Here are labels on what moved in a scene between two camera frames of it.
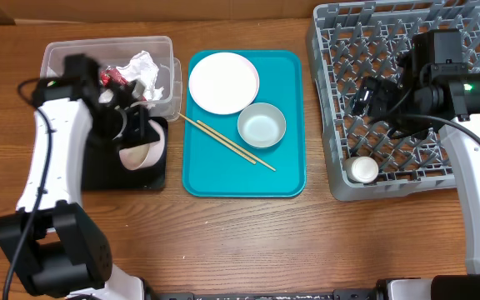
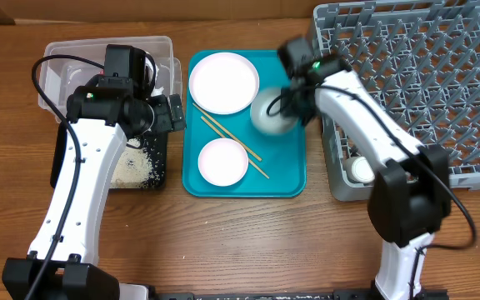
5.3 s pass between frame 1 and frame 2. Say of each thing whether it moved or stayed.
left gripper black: moved
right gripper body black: moved
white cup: stayed
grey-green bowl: moved
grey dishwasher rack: stayed
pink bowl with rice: moved
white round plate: stayed
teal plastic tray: stayed
